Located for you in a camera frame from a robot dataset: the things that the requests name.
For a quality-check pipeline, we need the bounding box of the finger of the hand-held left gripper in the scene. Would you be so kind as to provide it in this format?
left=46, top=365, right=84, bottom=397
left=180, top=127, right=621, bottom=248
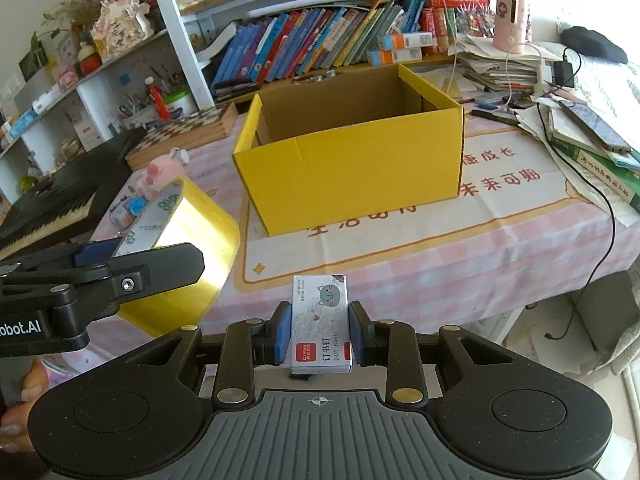
left=0, top=241, right=121, bottom=286
left=109, top=241, right=206, bottom=307

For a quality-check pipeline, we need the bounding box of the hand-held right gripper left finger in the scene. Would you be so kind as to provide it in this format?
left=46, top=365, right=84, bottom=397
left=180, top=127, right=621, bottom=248
left=120, top=301, right=294, bottom=409

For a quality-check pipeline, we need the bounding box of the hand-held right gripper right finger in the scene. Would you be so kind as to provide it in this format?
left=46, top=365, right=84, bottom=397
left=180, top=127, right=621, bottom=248
left=348, top=301, right=527, bottom=407

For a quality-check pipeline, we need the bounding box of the grey staple box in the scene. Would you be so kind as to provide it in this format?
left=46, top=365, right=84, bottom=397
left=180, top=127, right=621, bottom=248
left=290, top=275, right=354, bottom=375

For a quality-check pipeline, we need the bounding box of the yellow packing tape roll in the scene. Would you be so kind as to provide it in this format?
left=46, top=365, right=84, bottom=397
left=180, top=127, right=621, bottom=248
left=111, top=177, right=242, bottom=338

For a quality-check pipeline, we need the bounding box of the pink plush pig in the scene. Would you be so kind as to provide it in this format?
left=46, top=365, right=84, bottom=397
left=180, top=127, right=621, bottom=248
left=136, top=147, right=189, bottom=199

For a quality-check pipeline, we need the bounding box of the yellow cardboard box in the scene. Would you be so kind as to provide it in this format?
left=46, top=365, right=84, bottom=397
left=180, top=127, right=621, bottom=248
left=231, top=63, right=466, bottom=237

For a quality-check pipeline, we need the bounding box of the person's left hand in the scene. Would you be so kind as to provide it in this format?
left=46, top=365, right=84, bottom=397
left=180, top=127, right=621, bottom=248
left=0, top=360, right=52, bottom=456

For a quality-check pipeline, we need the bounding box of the white blue small bottle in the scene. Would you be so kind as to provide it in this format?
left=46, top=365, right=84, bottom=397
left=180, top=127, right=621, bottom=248
left=109, top=195, right=149, bottom=228

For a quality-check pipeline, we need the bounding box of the black electronic keyboard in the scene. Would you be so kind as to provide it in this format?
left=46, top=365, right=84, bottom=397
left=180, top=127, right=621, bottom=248
left=0, top=127, right=149, bottom=262

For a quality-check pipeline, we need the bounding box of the pink checked tablecloth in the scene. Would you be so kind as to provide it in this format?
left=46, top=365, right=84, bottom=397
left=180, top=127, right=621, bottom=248
left=42, top=105, right=640, bottom=377

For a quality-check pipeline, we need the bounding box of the white box red label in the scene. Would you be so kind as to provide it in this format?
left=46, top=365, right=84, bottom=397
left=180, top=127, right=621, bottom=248
left=75, top=121, right=110, bottom=152

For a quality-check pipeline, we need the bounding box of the white pen holder with pens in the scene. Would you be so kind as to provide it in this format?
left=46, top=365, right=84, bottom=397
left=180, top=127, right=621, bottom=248
left=118, top=91, right=162, bottom=128

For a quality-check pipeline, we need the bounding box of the wooden chess board box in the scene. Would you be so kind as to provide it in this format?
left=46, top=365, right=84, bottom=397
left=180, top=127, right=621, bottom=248
left=124, top=102, right=239, bottom=171

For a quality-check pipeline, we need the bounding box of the green lid white jar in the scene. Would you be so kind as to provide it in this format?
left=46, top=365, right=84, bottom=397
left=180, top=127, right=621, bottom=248
left=165, top=90, right=199, bottom=117

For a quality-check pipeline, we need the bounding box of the printed white desk mat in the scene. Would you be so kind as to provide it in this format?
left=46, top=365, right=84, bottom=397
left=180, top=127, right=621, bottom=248
left=234, top=125, right=617, bottom=294

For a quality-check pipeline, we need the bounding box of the black flat case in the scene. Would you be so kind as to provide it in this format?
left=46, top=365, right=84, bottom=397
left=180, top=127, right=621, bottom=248
left=212, top=79, right=257, bottom=102

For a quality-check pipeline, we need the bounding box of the white bookshelf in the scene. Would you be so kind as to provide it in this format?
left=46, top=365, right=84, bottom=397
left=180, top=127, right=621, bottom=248
left=0, top=0, right=521, bottom=201

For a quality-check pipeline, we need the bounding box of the dried flower bunch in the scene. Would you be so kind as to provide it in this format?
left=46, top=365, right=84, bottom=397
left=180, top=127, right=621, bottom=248
left=44, top=0, right=102, bottom=32

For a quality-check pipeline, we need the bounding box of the row of colourful books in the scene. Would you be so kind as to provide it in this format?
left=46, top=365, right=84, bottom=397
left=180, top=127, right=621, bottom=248
left=212, top=0, right=493, bottom=86

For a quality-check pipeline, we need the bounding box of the orange white small box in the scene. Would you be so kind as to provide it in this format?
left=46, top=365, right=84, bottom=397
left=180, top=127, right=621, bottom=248
left=369, top=48, right=423, bottom=66
left=376, top=32, right=434, bottom=51

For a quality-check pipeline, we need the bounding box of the green thick book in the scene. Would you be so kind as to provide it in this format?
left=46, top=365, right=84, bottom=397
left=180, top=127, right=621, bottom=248
left=547, top=110, right=640, bottom=207

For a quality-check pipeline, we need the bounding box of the stack of papers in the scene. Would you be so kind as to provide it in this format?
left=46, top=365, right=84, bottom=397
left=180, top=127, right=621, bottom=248
left=454, top=34, right=547, bottom=97

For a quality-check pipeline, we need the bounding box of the smartphone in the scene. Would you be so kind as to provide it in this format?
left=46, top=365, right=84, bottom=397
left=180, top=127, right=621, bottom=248
left=558, top=99, right=632, bottom=154

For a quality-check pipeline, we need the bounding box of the black power adapter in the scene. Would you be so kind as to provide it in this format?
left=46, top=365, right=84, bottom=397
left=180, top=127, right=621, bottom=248
left=552, top=60, right=576, bottom=89

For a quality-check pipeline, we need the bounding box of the pink phone holder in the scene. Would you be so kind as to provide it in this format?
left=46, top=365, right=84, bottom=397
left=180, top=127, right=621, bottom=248
left=495, top=0, right=530, bottom=54

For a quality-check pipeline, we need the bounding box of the black pouch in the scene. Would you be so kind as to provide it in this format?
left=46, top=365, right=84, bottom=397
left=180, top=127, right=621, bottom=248
left=560, top=26, right=629, bottom=65

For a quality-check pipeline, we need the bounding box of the black cable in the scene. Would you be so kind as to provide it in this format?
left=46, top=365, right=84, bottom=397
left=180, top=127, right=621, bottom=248
left=536, top=46, right=617, bottom=342

